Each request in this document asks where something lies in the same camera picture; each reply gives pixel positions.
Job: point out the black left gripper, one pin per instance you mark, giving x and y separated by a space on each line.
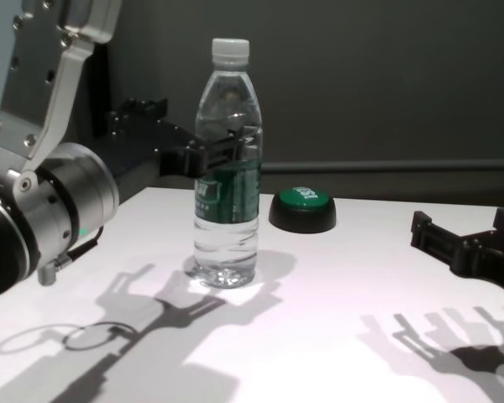
143 142

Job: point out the clear water bottle green label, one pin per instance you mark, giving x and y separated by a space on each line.
227 235

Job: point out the green button black base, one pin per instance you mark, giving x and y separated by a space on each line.
302 214

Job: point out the black vertical frame post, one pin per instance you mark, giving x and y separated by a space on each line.
101 84

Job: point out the thin grey horizontal rail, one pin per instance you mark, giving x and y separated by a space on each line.
382 168

